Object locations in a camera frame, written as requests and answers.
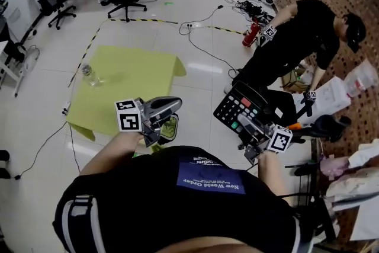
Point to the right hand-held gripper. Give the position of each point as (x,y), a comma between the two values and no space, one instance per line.
(279,140)

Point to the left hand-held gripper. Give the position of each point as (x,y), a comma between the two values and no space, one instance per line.
(128,120)

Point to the black calculator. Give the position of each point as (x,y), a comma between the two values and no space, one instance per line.
(234,103)

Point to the person's right forearm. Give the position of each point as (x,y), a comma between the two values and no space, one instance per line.
(272,174)

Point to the person's left forearm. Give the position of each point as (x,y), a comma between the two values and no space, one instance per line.
(109,154)

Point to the yellow-green tablecloth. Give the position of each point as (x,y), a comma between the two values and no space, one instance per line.
(127,83)

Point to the brown cardboard box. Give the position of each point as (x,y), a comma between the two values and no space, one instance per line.
(293,80)

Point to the clear plastic water bottle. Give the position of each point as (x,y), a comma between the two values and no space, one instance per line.
(90,77)

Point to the white cardboard box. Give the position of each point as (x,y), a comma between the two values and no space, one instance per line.
(325,94)

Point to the white power strip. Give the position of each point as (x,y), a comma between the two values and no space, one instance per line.
(65,108)
(192,26)

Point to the red fire extinguisher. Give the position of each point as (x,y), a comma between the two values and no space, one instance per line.
(250,35)

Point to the pink plastic bag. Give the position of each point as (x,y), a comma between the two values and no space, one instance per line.
(334,167)

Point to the yellow-black striped floor strip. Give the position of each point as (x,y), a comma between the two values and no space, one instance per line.
(226,29)
(94,35)

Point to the person's black t-shirt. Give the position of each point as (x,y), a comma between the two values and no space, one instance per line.
(177,210)

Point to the white plastic bag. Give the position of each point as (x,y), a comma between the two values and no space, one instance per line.
(364,154)

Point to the clear plastic bag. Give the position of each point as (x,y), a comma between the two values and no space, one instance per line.
(362,77)

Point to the person's head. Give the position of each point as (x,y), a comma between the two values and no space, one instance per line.
(207,249)

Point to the grey and black office chair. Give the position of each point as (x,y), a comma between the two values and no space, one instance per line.
(50,0)

